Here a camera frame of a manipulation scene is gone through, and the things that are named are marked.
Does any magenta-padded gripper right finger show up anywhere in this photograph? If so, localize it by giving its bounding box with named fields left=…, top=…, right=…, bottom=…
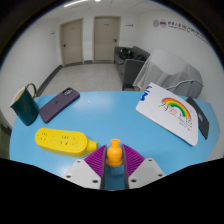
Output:
left=121, top=143, right=167, bottom=190

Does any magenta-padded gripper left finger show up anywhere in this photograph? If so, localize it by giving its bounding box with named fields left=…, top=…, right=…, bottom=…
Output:
left=62, top=143, right=110, bottom=191

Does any yellow power strip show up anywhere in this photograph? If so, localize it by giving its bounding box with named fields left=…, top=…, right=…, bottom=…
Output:
left=34, top=127, right=98, bottom=159

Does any white board with rainbow print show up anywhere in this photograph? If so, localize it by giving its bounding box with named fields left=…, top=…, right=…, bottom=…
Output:
left=135, top=82, right=199, bottom=147

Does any purple smartphone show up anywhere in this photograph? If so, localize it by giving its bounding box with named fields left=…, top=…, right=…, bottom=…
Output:
left=38, top=87, right=81, bottom=124

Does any black flat box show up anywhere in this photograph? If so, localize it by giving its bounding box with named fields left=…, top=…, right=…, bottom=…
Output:
left=185, top=96, right=210, bottom=140

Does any grey sofa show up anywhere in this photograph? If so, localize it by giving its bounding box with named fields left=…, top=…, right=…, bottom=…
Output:
left=113, top=45, right=151, bottom=92

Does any furniture under white cover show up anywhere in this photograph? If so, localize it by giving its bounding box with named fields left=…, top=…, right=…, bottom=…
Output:
left=132, top=48, right=204, bottom=100

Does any black bag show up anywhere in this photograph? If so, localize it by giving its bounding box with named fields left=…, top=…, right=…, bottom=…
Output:
left=118, top=48, right=146, bottom=62

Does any beige door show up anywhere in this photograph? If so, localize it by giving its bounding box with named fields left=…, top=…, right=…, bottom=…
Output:
left=92, top=16, right=121, bottom=63
left=59, top=18, right=85, bottom=67

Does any long ceiling light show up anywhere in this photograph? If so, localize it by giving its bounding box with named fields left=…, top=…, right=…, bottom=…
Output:
left=63, top=0, right=89, bottom=8

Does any teal mug with gold handle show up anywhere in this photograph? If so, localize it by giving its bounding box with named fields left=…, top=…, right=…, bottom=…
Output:
left=9, top=82, right=40, bottom=127

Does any wall sign lettering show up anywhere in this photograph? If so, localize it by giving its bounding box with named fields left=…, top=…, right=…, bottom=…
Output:
left=152, top=18, right=201, bottom=36

